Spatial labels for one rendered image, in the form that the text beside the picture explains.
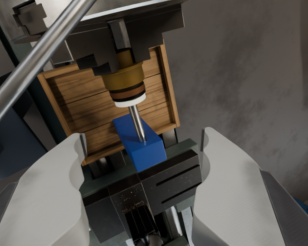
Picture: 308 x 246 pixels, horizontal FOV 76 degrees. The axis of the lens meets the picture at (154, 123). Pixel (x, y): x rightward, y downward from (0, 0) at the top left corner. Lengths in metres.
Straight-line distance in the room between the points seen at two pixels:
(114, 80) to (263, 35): 1.96
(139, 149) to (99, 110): 0.23
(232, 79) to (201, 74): 0.36
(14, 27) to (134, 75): 0.19
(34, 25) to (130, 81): 0.17
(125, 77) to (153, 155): 0.20
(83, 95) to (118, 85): 0.25
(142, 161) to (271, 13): 2.01
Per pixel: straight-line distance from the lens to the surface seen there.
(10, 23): 0.33
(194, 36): 1.76
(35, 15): 0.30
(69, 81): 0.61
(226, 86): 2.02
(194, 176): 0.79
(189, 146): 0.77
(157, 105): 0.68
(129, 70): 0.37
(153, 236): 0.62
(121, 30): 0.64
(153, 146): 0.46
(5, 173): 0.89
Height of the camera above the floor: 1.49
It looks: 60 degrees down
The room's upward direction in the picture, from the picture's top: 133 degrees clockwise
